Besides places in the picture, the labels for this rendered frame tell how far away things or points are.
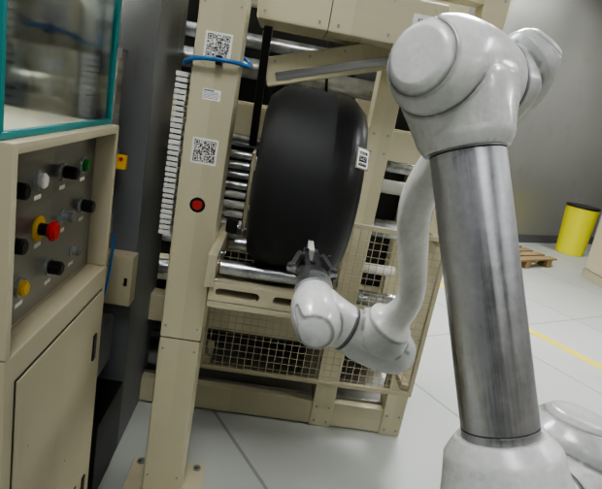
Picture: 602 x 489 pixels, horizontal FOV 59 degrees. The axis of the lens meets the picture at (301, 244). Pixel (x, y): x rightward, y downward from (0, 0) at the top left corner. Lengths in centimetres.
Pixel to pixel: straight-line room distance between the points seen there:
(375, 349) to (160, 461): 109
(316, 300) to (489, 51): 59
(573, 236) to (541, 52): 758
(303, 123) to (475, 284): 85
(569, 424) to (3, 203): 92
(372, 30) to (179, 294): 104
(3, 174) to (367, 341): 72
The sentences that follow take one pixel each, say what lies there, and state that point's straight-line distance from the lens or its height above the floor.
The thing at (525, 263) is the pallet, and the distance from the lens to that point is 678.
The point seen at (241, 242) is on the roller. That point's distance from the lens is 184.
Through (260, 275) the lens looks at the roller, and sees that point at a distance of 157.
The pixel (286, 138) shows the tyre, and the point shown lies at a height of 131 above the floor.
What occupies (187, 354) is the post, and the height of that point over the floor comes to 57.
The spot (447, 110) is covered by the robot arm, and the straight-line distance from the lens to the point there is 70.
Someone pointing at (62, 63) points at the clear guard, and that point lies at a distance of 114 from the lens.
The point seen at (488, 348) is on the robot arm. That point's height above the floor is 116.
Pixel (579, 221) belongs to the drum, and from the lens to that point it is 837.
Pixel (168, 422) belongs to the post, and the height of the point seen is 31.
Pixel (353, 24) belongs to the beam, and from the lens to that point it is 185.
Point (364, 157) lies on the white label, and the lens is 144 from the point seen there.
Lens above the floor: 141
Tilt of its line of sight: 15 degrees down
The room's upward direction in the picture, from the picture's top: 10 degrees clockwise
